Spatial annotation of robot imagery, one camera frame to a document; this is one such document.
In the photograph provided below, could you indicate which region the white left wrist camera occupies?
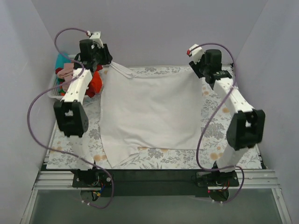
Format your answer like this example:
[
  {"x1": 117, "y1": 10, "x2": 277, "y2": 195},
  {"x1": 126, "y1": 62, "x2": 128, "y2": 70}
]
[{"x1": 86, "y1": 31, "x2": 104, "y2": 48}]

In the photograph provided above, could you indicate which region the pink t shirt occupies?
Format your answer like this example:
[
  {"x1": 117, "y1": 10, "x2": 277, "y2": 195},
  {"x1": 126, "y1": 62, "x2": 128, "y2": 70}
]
[{"x1": 57, "y1": 63, "x2": 74, "y2": 79}]

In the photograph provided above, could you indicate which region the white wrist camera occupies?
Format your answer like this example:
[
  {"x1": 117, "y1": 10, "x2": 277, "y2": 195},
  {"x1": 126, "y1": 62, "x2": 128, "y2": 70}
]
[
  {"x1": 86, "y1": 31, "x2": 104, "y2": 48},
  {"x1": 187, "y1": 44, "x2": 205, "y2": 64}
]

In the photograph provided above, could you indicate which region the teal t shirt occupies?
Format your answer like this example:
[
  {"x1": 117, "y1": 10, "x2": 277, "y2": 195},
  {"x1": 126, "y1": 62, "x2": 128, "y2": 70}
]
[{"x1": 55, "y1": 52, "x2": 71, "y2": 74}]

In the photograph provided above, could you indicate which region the floral patterned table mat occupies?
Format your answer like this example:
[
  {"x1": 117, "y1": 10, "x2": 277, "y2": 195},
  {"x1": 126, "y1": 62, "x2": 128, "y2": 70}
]
[{"x1": 44, "y1": 66, "x2": 261, "y2": 169}]

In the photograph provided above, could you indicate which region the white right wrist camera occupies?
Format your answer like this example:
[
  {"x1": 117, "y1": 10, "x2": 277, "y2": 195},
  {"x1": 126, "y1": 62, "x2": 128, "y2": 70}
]
[{"x1": 187, "y1": 44, "x2": 205, "y2": 64}]

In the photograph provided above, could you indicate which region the white plastic laundry basket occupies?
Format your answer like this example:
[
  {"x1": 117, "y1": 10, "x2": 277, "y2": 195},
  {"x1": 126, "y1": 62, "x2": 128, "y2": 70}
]
[{"x1": 48, "y1": 55, "x2": 76, "y2": 100}]

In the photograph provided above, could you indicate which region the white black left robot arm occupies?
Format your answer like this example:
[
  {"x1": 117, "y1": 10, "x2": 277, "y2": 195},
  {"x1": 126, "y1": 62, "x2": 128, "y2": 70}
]
[{"x1": 53, "y1": 37, "x2": 112, "y2": 187}]

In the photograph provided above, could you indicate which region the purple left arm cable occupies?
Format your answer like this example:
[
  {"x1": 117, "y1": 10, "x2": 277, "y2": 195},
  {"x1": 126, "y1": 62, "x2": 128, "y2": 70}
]
[{"x1": 26, "y1": 28, "x2": 116, "y2": 210}]

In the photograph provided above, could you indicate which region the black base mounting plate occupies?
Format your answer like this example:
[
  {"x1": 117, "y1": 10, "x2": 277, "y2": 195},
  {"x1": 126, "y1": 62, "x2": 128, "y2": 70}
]
[{"x1": 72, "y1": 169, "x2": 241, "y2": 197}]

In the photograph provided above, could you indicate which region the white t shirt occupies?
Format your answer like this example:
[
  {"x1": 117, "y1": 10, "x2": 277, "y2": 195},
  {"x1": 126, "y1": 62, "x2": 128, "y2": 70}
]
[{"x1": 99, "y1": 62, "x2": 203, "y2": 167}]

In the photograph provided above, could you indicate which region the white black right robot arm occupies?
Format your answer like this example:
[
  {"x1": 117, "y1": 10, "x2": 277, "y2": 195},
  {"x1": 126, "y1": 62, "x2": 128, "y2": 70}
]
[{"x1": 187, "y1": 45, "x2": 265, "y2": 188}]

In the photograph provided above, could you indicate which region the red t shirt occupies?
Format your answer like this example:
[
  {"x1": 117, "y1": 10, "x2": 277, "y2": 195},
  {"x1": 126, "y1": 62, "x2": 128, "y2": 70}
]
[{"x1": 95, "y1": 65, "x2": 103, "y2": 72}]

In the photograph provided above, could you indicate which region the orange t shirt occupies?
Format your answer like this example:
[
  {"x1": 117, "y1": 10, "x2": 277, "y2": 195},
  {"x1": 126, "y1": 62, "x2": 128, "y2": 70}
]
[{"x1": 85, "y1": 71, "x2": 103, "y2": 98}]

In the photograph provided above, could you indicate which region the green garment in basket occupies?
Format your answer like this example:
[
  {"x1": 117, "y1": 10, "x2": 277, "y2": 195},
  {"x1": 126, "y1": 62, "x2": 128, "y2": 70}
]
[{"x1": 57, "y1": 78, "x2": 69, "y2": 96}]

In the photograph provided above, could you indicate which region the aluminium frame rail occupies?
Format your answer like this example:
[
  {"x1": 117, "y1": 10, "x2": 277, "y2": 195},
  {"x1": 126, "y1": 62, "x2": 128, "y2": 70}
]
[{"x1": 34, "y1": 170, "x2": 74, "y2": 190}]

